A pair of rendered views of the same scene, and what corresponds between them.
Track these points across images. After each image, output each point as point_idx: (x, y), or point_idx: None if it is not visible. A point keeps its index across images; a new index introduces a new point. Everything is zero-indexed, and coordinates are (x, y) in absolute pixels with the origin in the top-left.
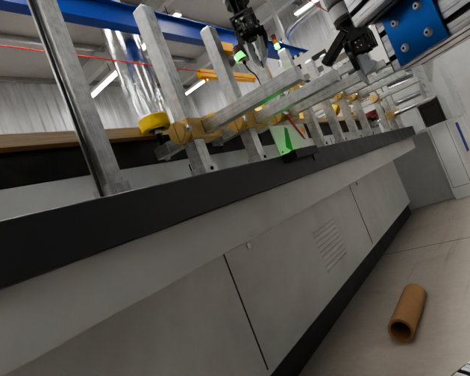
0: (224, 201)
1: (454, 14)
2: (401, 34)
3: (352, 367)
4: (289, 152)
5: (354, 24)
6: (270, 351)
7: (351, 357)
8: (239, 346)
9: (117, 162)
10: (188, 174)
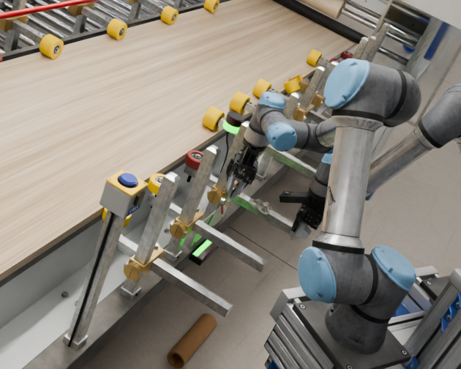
0: (129, 321)
1: None
2: (276, 367)
3: (126, 365)
4: (197, 258)
5: (264, 345)
6: None
7: (130, 354)
8: None
9: (70, 236)
10: None
